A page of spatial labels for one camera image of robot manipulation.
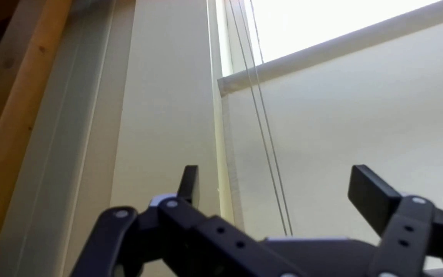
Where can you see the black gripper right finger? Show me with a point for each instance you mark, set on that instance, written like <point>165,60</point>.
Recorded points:
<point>407,225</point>

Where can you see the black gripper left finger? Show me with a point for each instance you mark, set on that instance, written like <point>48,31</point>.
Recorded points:
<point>181,241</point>

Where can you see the beige roller blind curtain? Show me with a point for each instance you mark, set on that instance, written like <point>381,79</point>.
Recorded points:
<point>365,133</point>

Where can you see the white window frame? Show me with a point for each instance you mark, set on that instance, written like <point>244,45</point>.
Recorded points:
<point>145,102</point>

